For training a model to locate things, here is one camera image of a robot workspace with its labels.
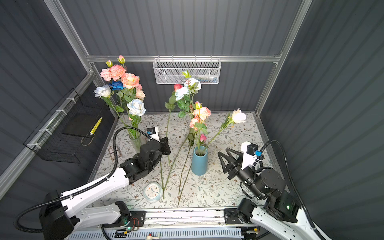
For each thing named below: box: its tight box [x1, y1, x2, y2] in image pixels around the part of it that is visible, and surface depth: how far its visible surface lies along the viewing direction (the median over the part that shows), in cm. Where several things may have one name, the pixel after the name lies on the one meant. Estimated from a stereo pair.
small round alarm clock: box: [143, 181, 164, 204], surface depth 81 cm
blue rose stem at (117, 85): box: [108, 80, 126, 91], surface depth 70 cm
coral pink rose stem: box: [164, 84, 184, 138], surface depth 85 cm
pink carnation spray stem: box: [189, 101, 212, 156], surface depth 66 cm
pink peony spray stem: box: [100, 60, 113, 82], surface depth 69 cm
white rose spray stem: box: [175, 70, 202, 119], surface depth 68 cm
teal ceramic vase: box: [191, 145, 208, 176], surface depth 77 cm
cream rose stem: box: [205, 108, 247, 149], surface depth 64 cm
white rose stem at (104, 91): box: [94, 84, 131, 135], surface depth 70 cm
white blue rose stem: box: [127, 98, 146, 139], surface depth 67 cm
